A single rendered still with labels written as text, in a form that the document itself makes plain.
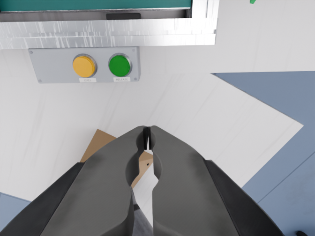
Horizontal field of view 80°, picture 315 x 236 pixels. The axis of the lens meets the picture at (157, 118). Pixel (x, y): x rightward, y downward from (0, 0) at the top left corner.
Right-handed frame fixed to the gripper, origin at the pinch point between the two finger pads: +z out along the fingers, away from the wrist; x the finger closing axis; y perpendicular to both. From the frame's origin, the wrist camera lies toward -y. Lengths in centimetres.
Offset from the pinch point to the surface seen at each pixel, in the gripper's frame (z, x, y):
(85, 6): 28.7, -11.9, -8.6
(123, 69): 26.2, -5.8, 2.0
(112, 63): 26.2, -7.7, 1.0
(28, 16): 37.4, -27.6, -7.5
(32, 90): 37, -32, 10
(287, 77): 123, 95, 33
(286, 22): 37.4, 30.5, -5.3
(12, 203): 123, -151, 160
